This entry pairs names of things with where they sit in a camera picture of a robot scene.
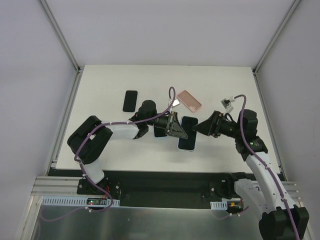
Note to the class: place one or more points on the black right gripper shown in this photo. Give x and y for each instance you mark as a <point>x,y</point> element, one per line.
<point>216,124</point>

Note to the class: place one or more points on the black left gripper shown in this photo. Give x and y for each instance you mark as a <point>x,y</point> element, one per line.
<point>170,124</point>

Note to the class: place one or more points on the black phone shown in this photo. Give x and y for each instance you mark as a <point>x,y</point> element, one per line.
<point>187,135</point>
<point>130,101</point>

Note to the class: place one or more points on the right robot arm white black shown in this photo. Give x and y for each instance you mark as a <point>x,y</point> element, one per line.
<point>279,217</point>

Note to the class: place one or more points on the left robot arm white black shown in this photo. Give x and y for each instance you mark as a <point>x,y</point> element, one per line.
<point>90,139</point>

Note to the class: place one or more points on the pink phone case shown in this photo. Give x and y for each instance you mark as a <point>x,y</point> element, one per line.
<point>189,101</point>

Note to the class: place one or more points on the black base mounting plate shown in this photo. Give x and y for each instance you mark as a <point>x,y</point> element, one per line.
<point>178,190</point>

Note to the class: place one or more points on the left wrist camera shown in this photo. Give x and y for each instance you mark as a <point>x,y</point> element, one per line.
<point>173,103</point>

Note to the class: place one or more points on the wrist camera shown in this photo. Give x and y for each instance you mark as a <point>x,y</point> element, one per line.
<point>173,103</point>
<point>227,104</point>

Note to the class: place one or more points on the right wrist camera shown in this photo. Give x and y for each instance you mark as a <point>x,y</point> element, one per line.
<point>227,104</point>

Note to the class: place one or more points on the right white cable duct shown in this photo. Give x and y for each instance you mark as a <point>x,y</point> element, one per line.
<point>227,204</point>

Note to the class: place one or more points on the white cable duct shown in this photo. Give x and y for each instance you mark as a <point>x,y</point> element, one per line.
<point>68,201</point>
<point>227,204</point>

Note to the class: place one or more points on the left white cable duct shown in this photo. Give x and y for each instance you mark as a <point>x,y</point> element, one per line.
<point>68,201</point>

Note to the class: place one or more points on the aluminium front rail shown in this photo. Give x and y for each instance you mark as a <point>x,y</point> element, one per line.
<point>67,186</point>

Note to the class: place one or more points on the right aluminium frame post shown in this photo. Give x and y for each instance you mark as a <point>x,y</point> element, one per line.
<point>293,7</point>

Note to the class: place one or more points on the aluminium frame post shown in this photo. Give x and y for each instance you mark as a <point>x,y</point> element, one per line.
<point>293,7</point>
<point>59,35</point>

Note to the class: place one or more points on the left aluminium frame post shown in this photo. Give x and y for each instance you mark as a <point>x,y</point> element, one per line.
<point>59,35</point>

